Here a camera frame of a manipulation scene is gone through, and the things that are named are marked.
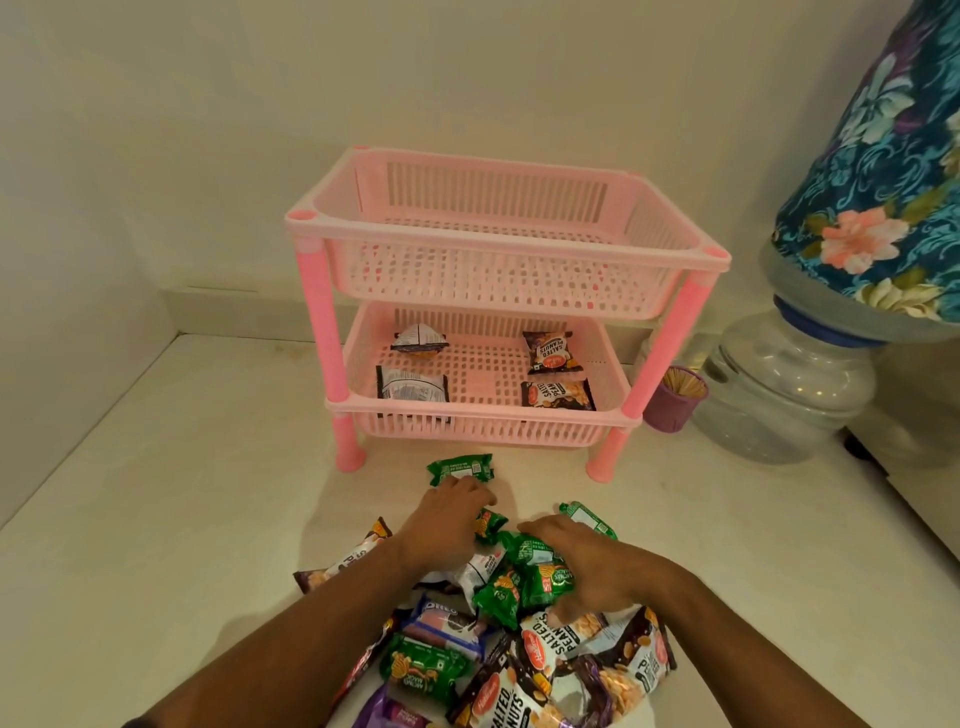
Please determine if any purple toothpick holder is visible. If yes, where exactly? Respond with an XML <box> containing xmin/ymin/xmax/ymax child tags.
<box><xmin>642</xmin><ymin>365</ymin><xmax>710</xmax><ymax>435</ymax></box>

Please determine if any person's left forearm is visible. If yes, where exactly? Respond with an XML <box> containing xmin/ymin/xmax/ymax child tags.
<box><xmin>123</xmin><ymin>536</ymin><xmax>421</xmax><ymax>728</ymax></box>

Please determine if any pile of snack packets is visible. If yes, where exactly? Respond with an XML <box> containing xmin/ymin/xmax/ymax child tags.
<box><xmin>292</xmin><ymin>501</ymin><xmax>678</xmax><ymax>728</ymax></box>

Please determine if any person's right forearm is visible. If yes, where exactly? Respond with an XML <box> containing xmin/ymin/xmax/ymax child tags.
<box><xmin>645</xmin><ymin>558</ymin><xmax>875</xmax><ymax>728</ymax></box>

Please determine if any clear water dispenser base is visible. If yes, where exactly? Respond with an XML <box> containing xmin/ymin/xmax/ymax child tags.
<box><xmin>693</xmin><ymin>307</ymin><xmax>879</xmax><ymax>464</ymax></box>

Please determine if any pink two-tier plastic rack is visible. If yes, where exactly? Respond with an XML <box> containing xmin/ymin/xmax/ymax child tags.
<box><xmin>284</xmin><ymin>146</ymin><xmax>732</xmax><ymax>483</ymax></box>

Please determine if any silver snack packet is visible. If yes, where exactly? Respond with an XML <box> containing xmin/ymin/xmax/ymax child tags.
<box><xmin>390</xmin><ymin>323</ymin><xmax>450</xmax><ymax>358</ymax></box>
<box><xmin>376</xmin><ymin>365</ymin><xmax>451</xmax><ymax>422</ymax></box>

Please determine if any small green snack packet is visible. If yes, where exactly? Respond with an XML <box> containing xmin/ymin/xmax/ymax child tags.
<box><xmin>474</xmin><ymin>507</ymin><xmax>510</xmax><ymax>546</ymax></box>

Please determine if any clear water jug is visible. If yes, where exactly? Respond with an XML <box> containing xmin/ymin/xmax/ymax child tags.
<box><xmin>757</xmin><ymin>238</ymin><xmax>960</xmax><ymax>348</ymax></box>

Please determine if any black peanut packet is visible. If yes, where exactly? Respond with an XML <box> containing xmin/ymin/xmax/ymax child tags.
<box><xmin>522</xmin><ymin>330</ymin><xmax>584</xmax><ymax>375</ymax></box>
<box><xmin>520</xmin><ymin>378</ymin><xmax>597</xmax><ymax>412</ymax></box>

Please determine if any person's left hand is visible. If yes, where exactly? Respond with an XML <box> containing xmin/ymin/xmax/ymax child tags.
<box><xmin>395</xmin><ymin>474</ymin><xmax>498</xmax><ymax>576</ymax></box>

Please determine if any person's right hand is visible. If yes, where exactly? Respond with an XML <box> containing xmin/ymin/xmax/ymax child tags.
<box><xmin>517</xmin><ymin>516</ymin><xmax>673</xmax><ymax>628</ymax></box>

